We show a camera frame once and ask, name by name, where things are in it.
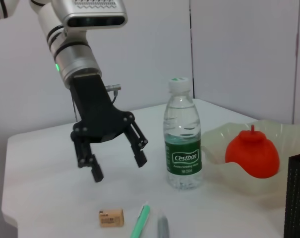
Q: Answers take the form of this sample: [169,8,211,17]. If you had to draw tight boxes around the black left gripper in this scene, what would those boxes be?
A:
[70,74,149,183]

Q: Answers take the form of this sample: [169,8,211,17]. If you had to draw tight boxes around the green pen white tip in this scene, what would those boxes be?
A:
[129,204,150,238]

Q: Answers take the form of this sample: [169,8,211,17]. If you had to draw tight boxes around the clear water bottle green label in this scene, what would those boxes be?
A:
[163,77,204,191]

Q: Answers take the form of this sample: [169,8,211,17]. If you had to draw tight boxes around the red-orange fruit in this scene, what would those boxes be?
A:
[225,124,281,179]

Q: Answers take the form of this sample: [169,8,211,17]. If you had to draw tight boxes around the grey marker pen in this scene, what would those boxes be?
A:
[156,215,170,238]

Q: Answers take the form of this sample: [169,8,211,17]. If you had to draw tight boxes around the black mesh pen holder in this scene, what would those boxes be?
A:
[283,152,300,238]

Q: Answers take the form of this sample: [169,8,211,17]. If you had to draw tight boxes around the small tan cylinder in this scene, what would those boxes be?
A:
[99,209,125,228]

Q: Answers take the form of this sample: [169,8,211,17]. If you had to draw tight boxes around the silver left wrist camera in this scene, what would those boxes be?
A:
[50,0,128,32]

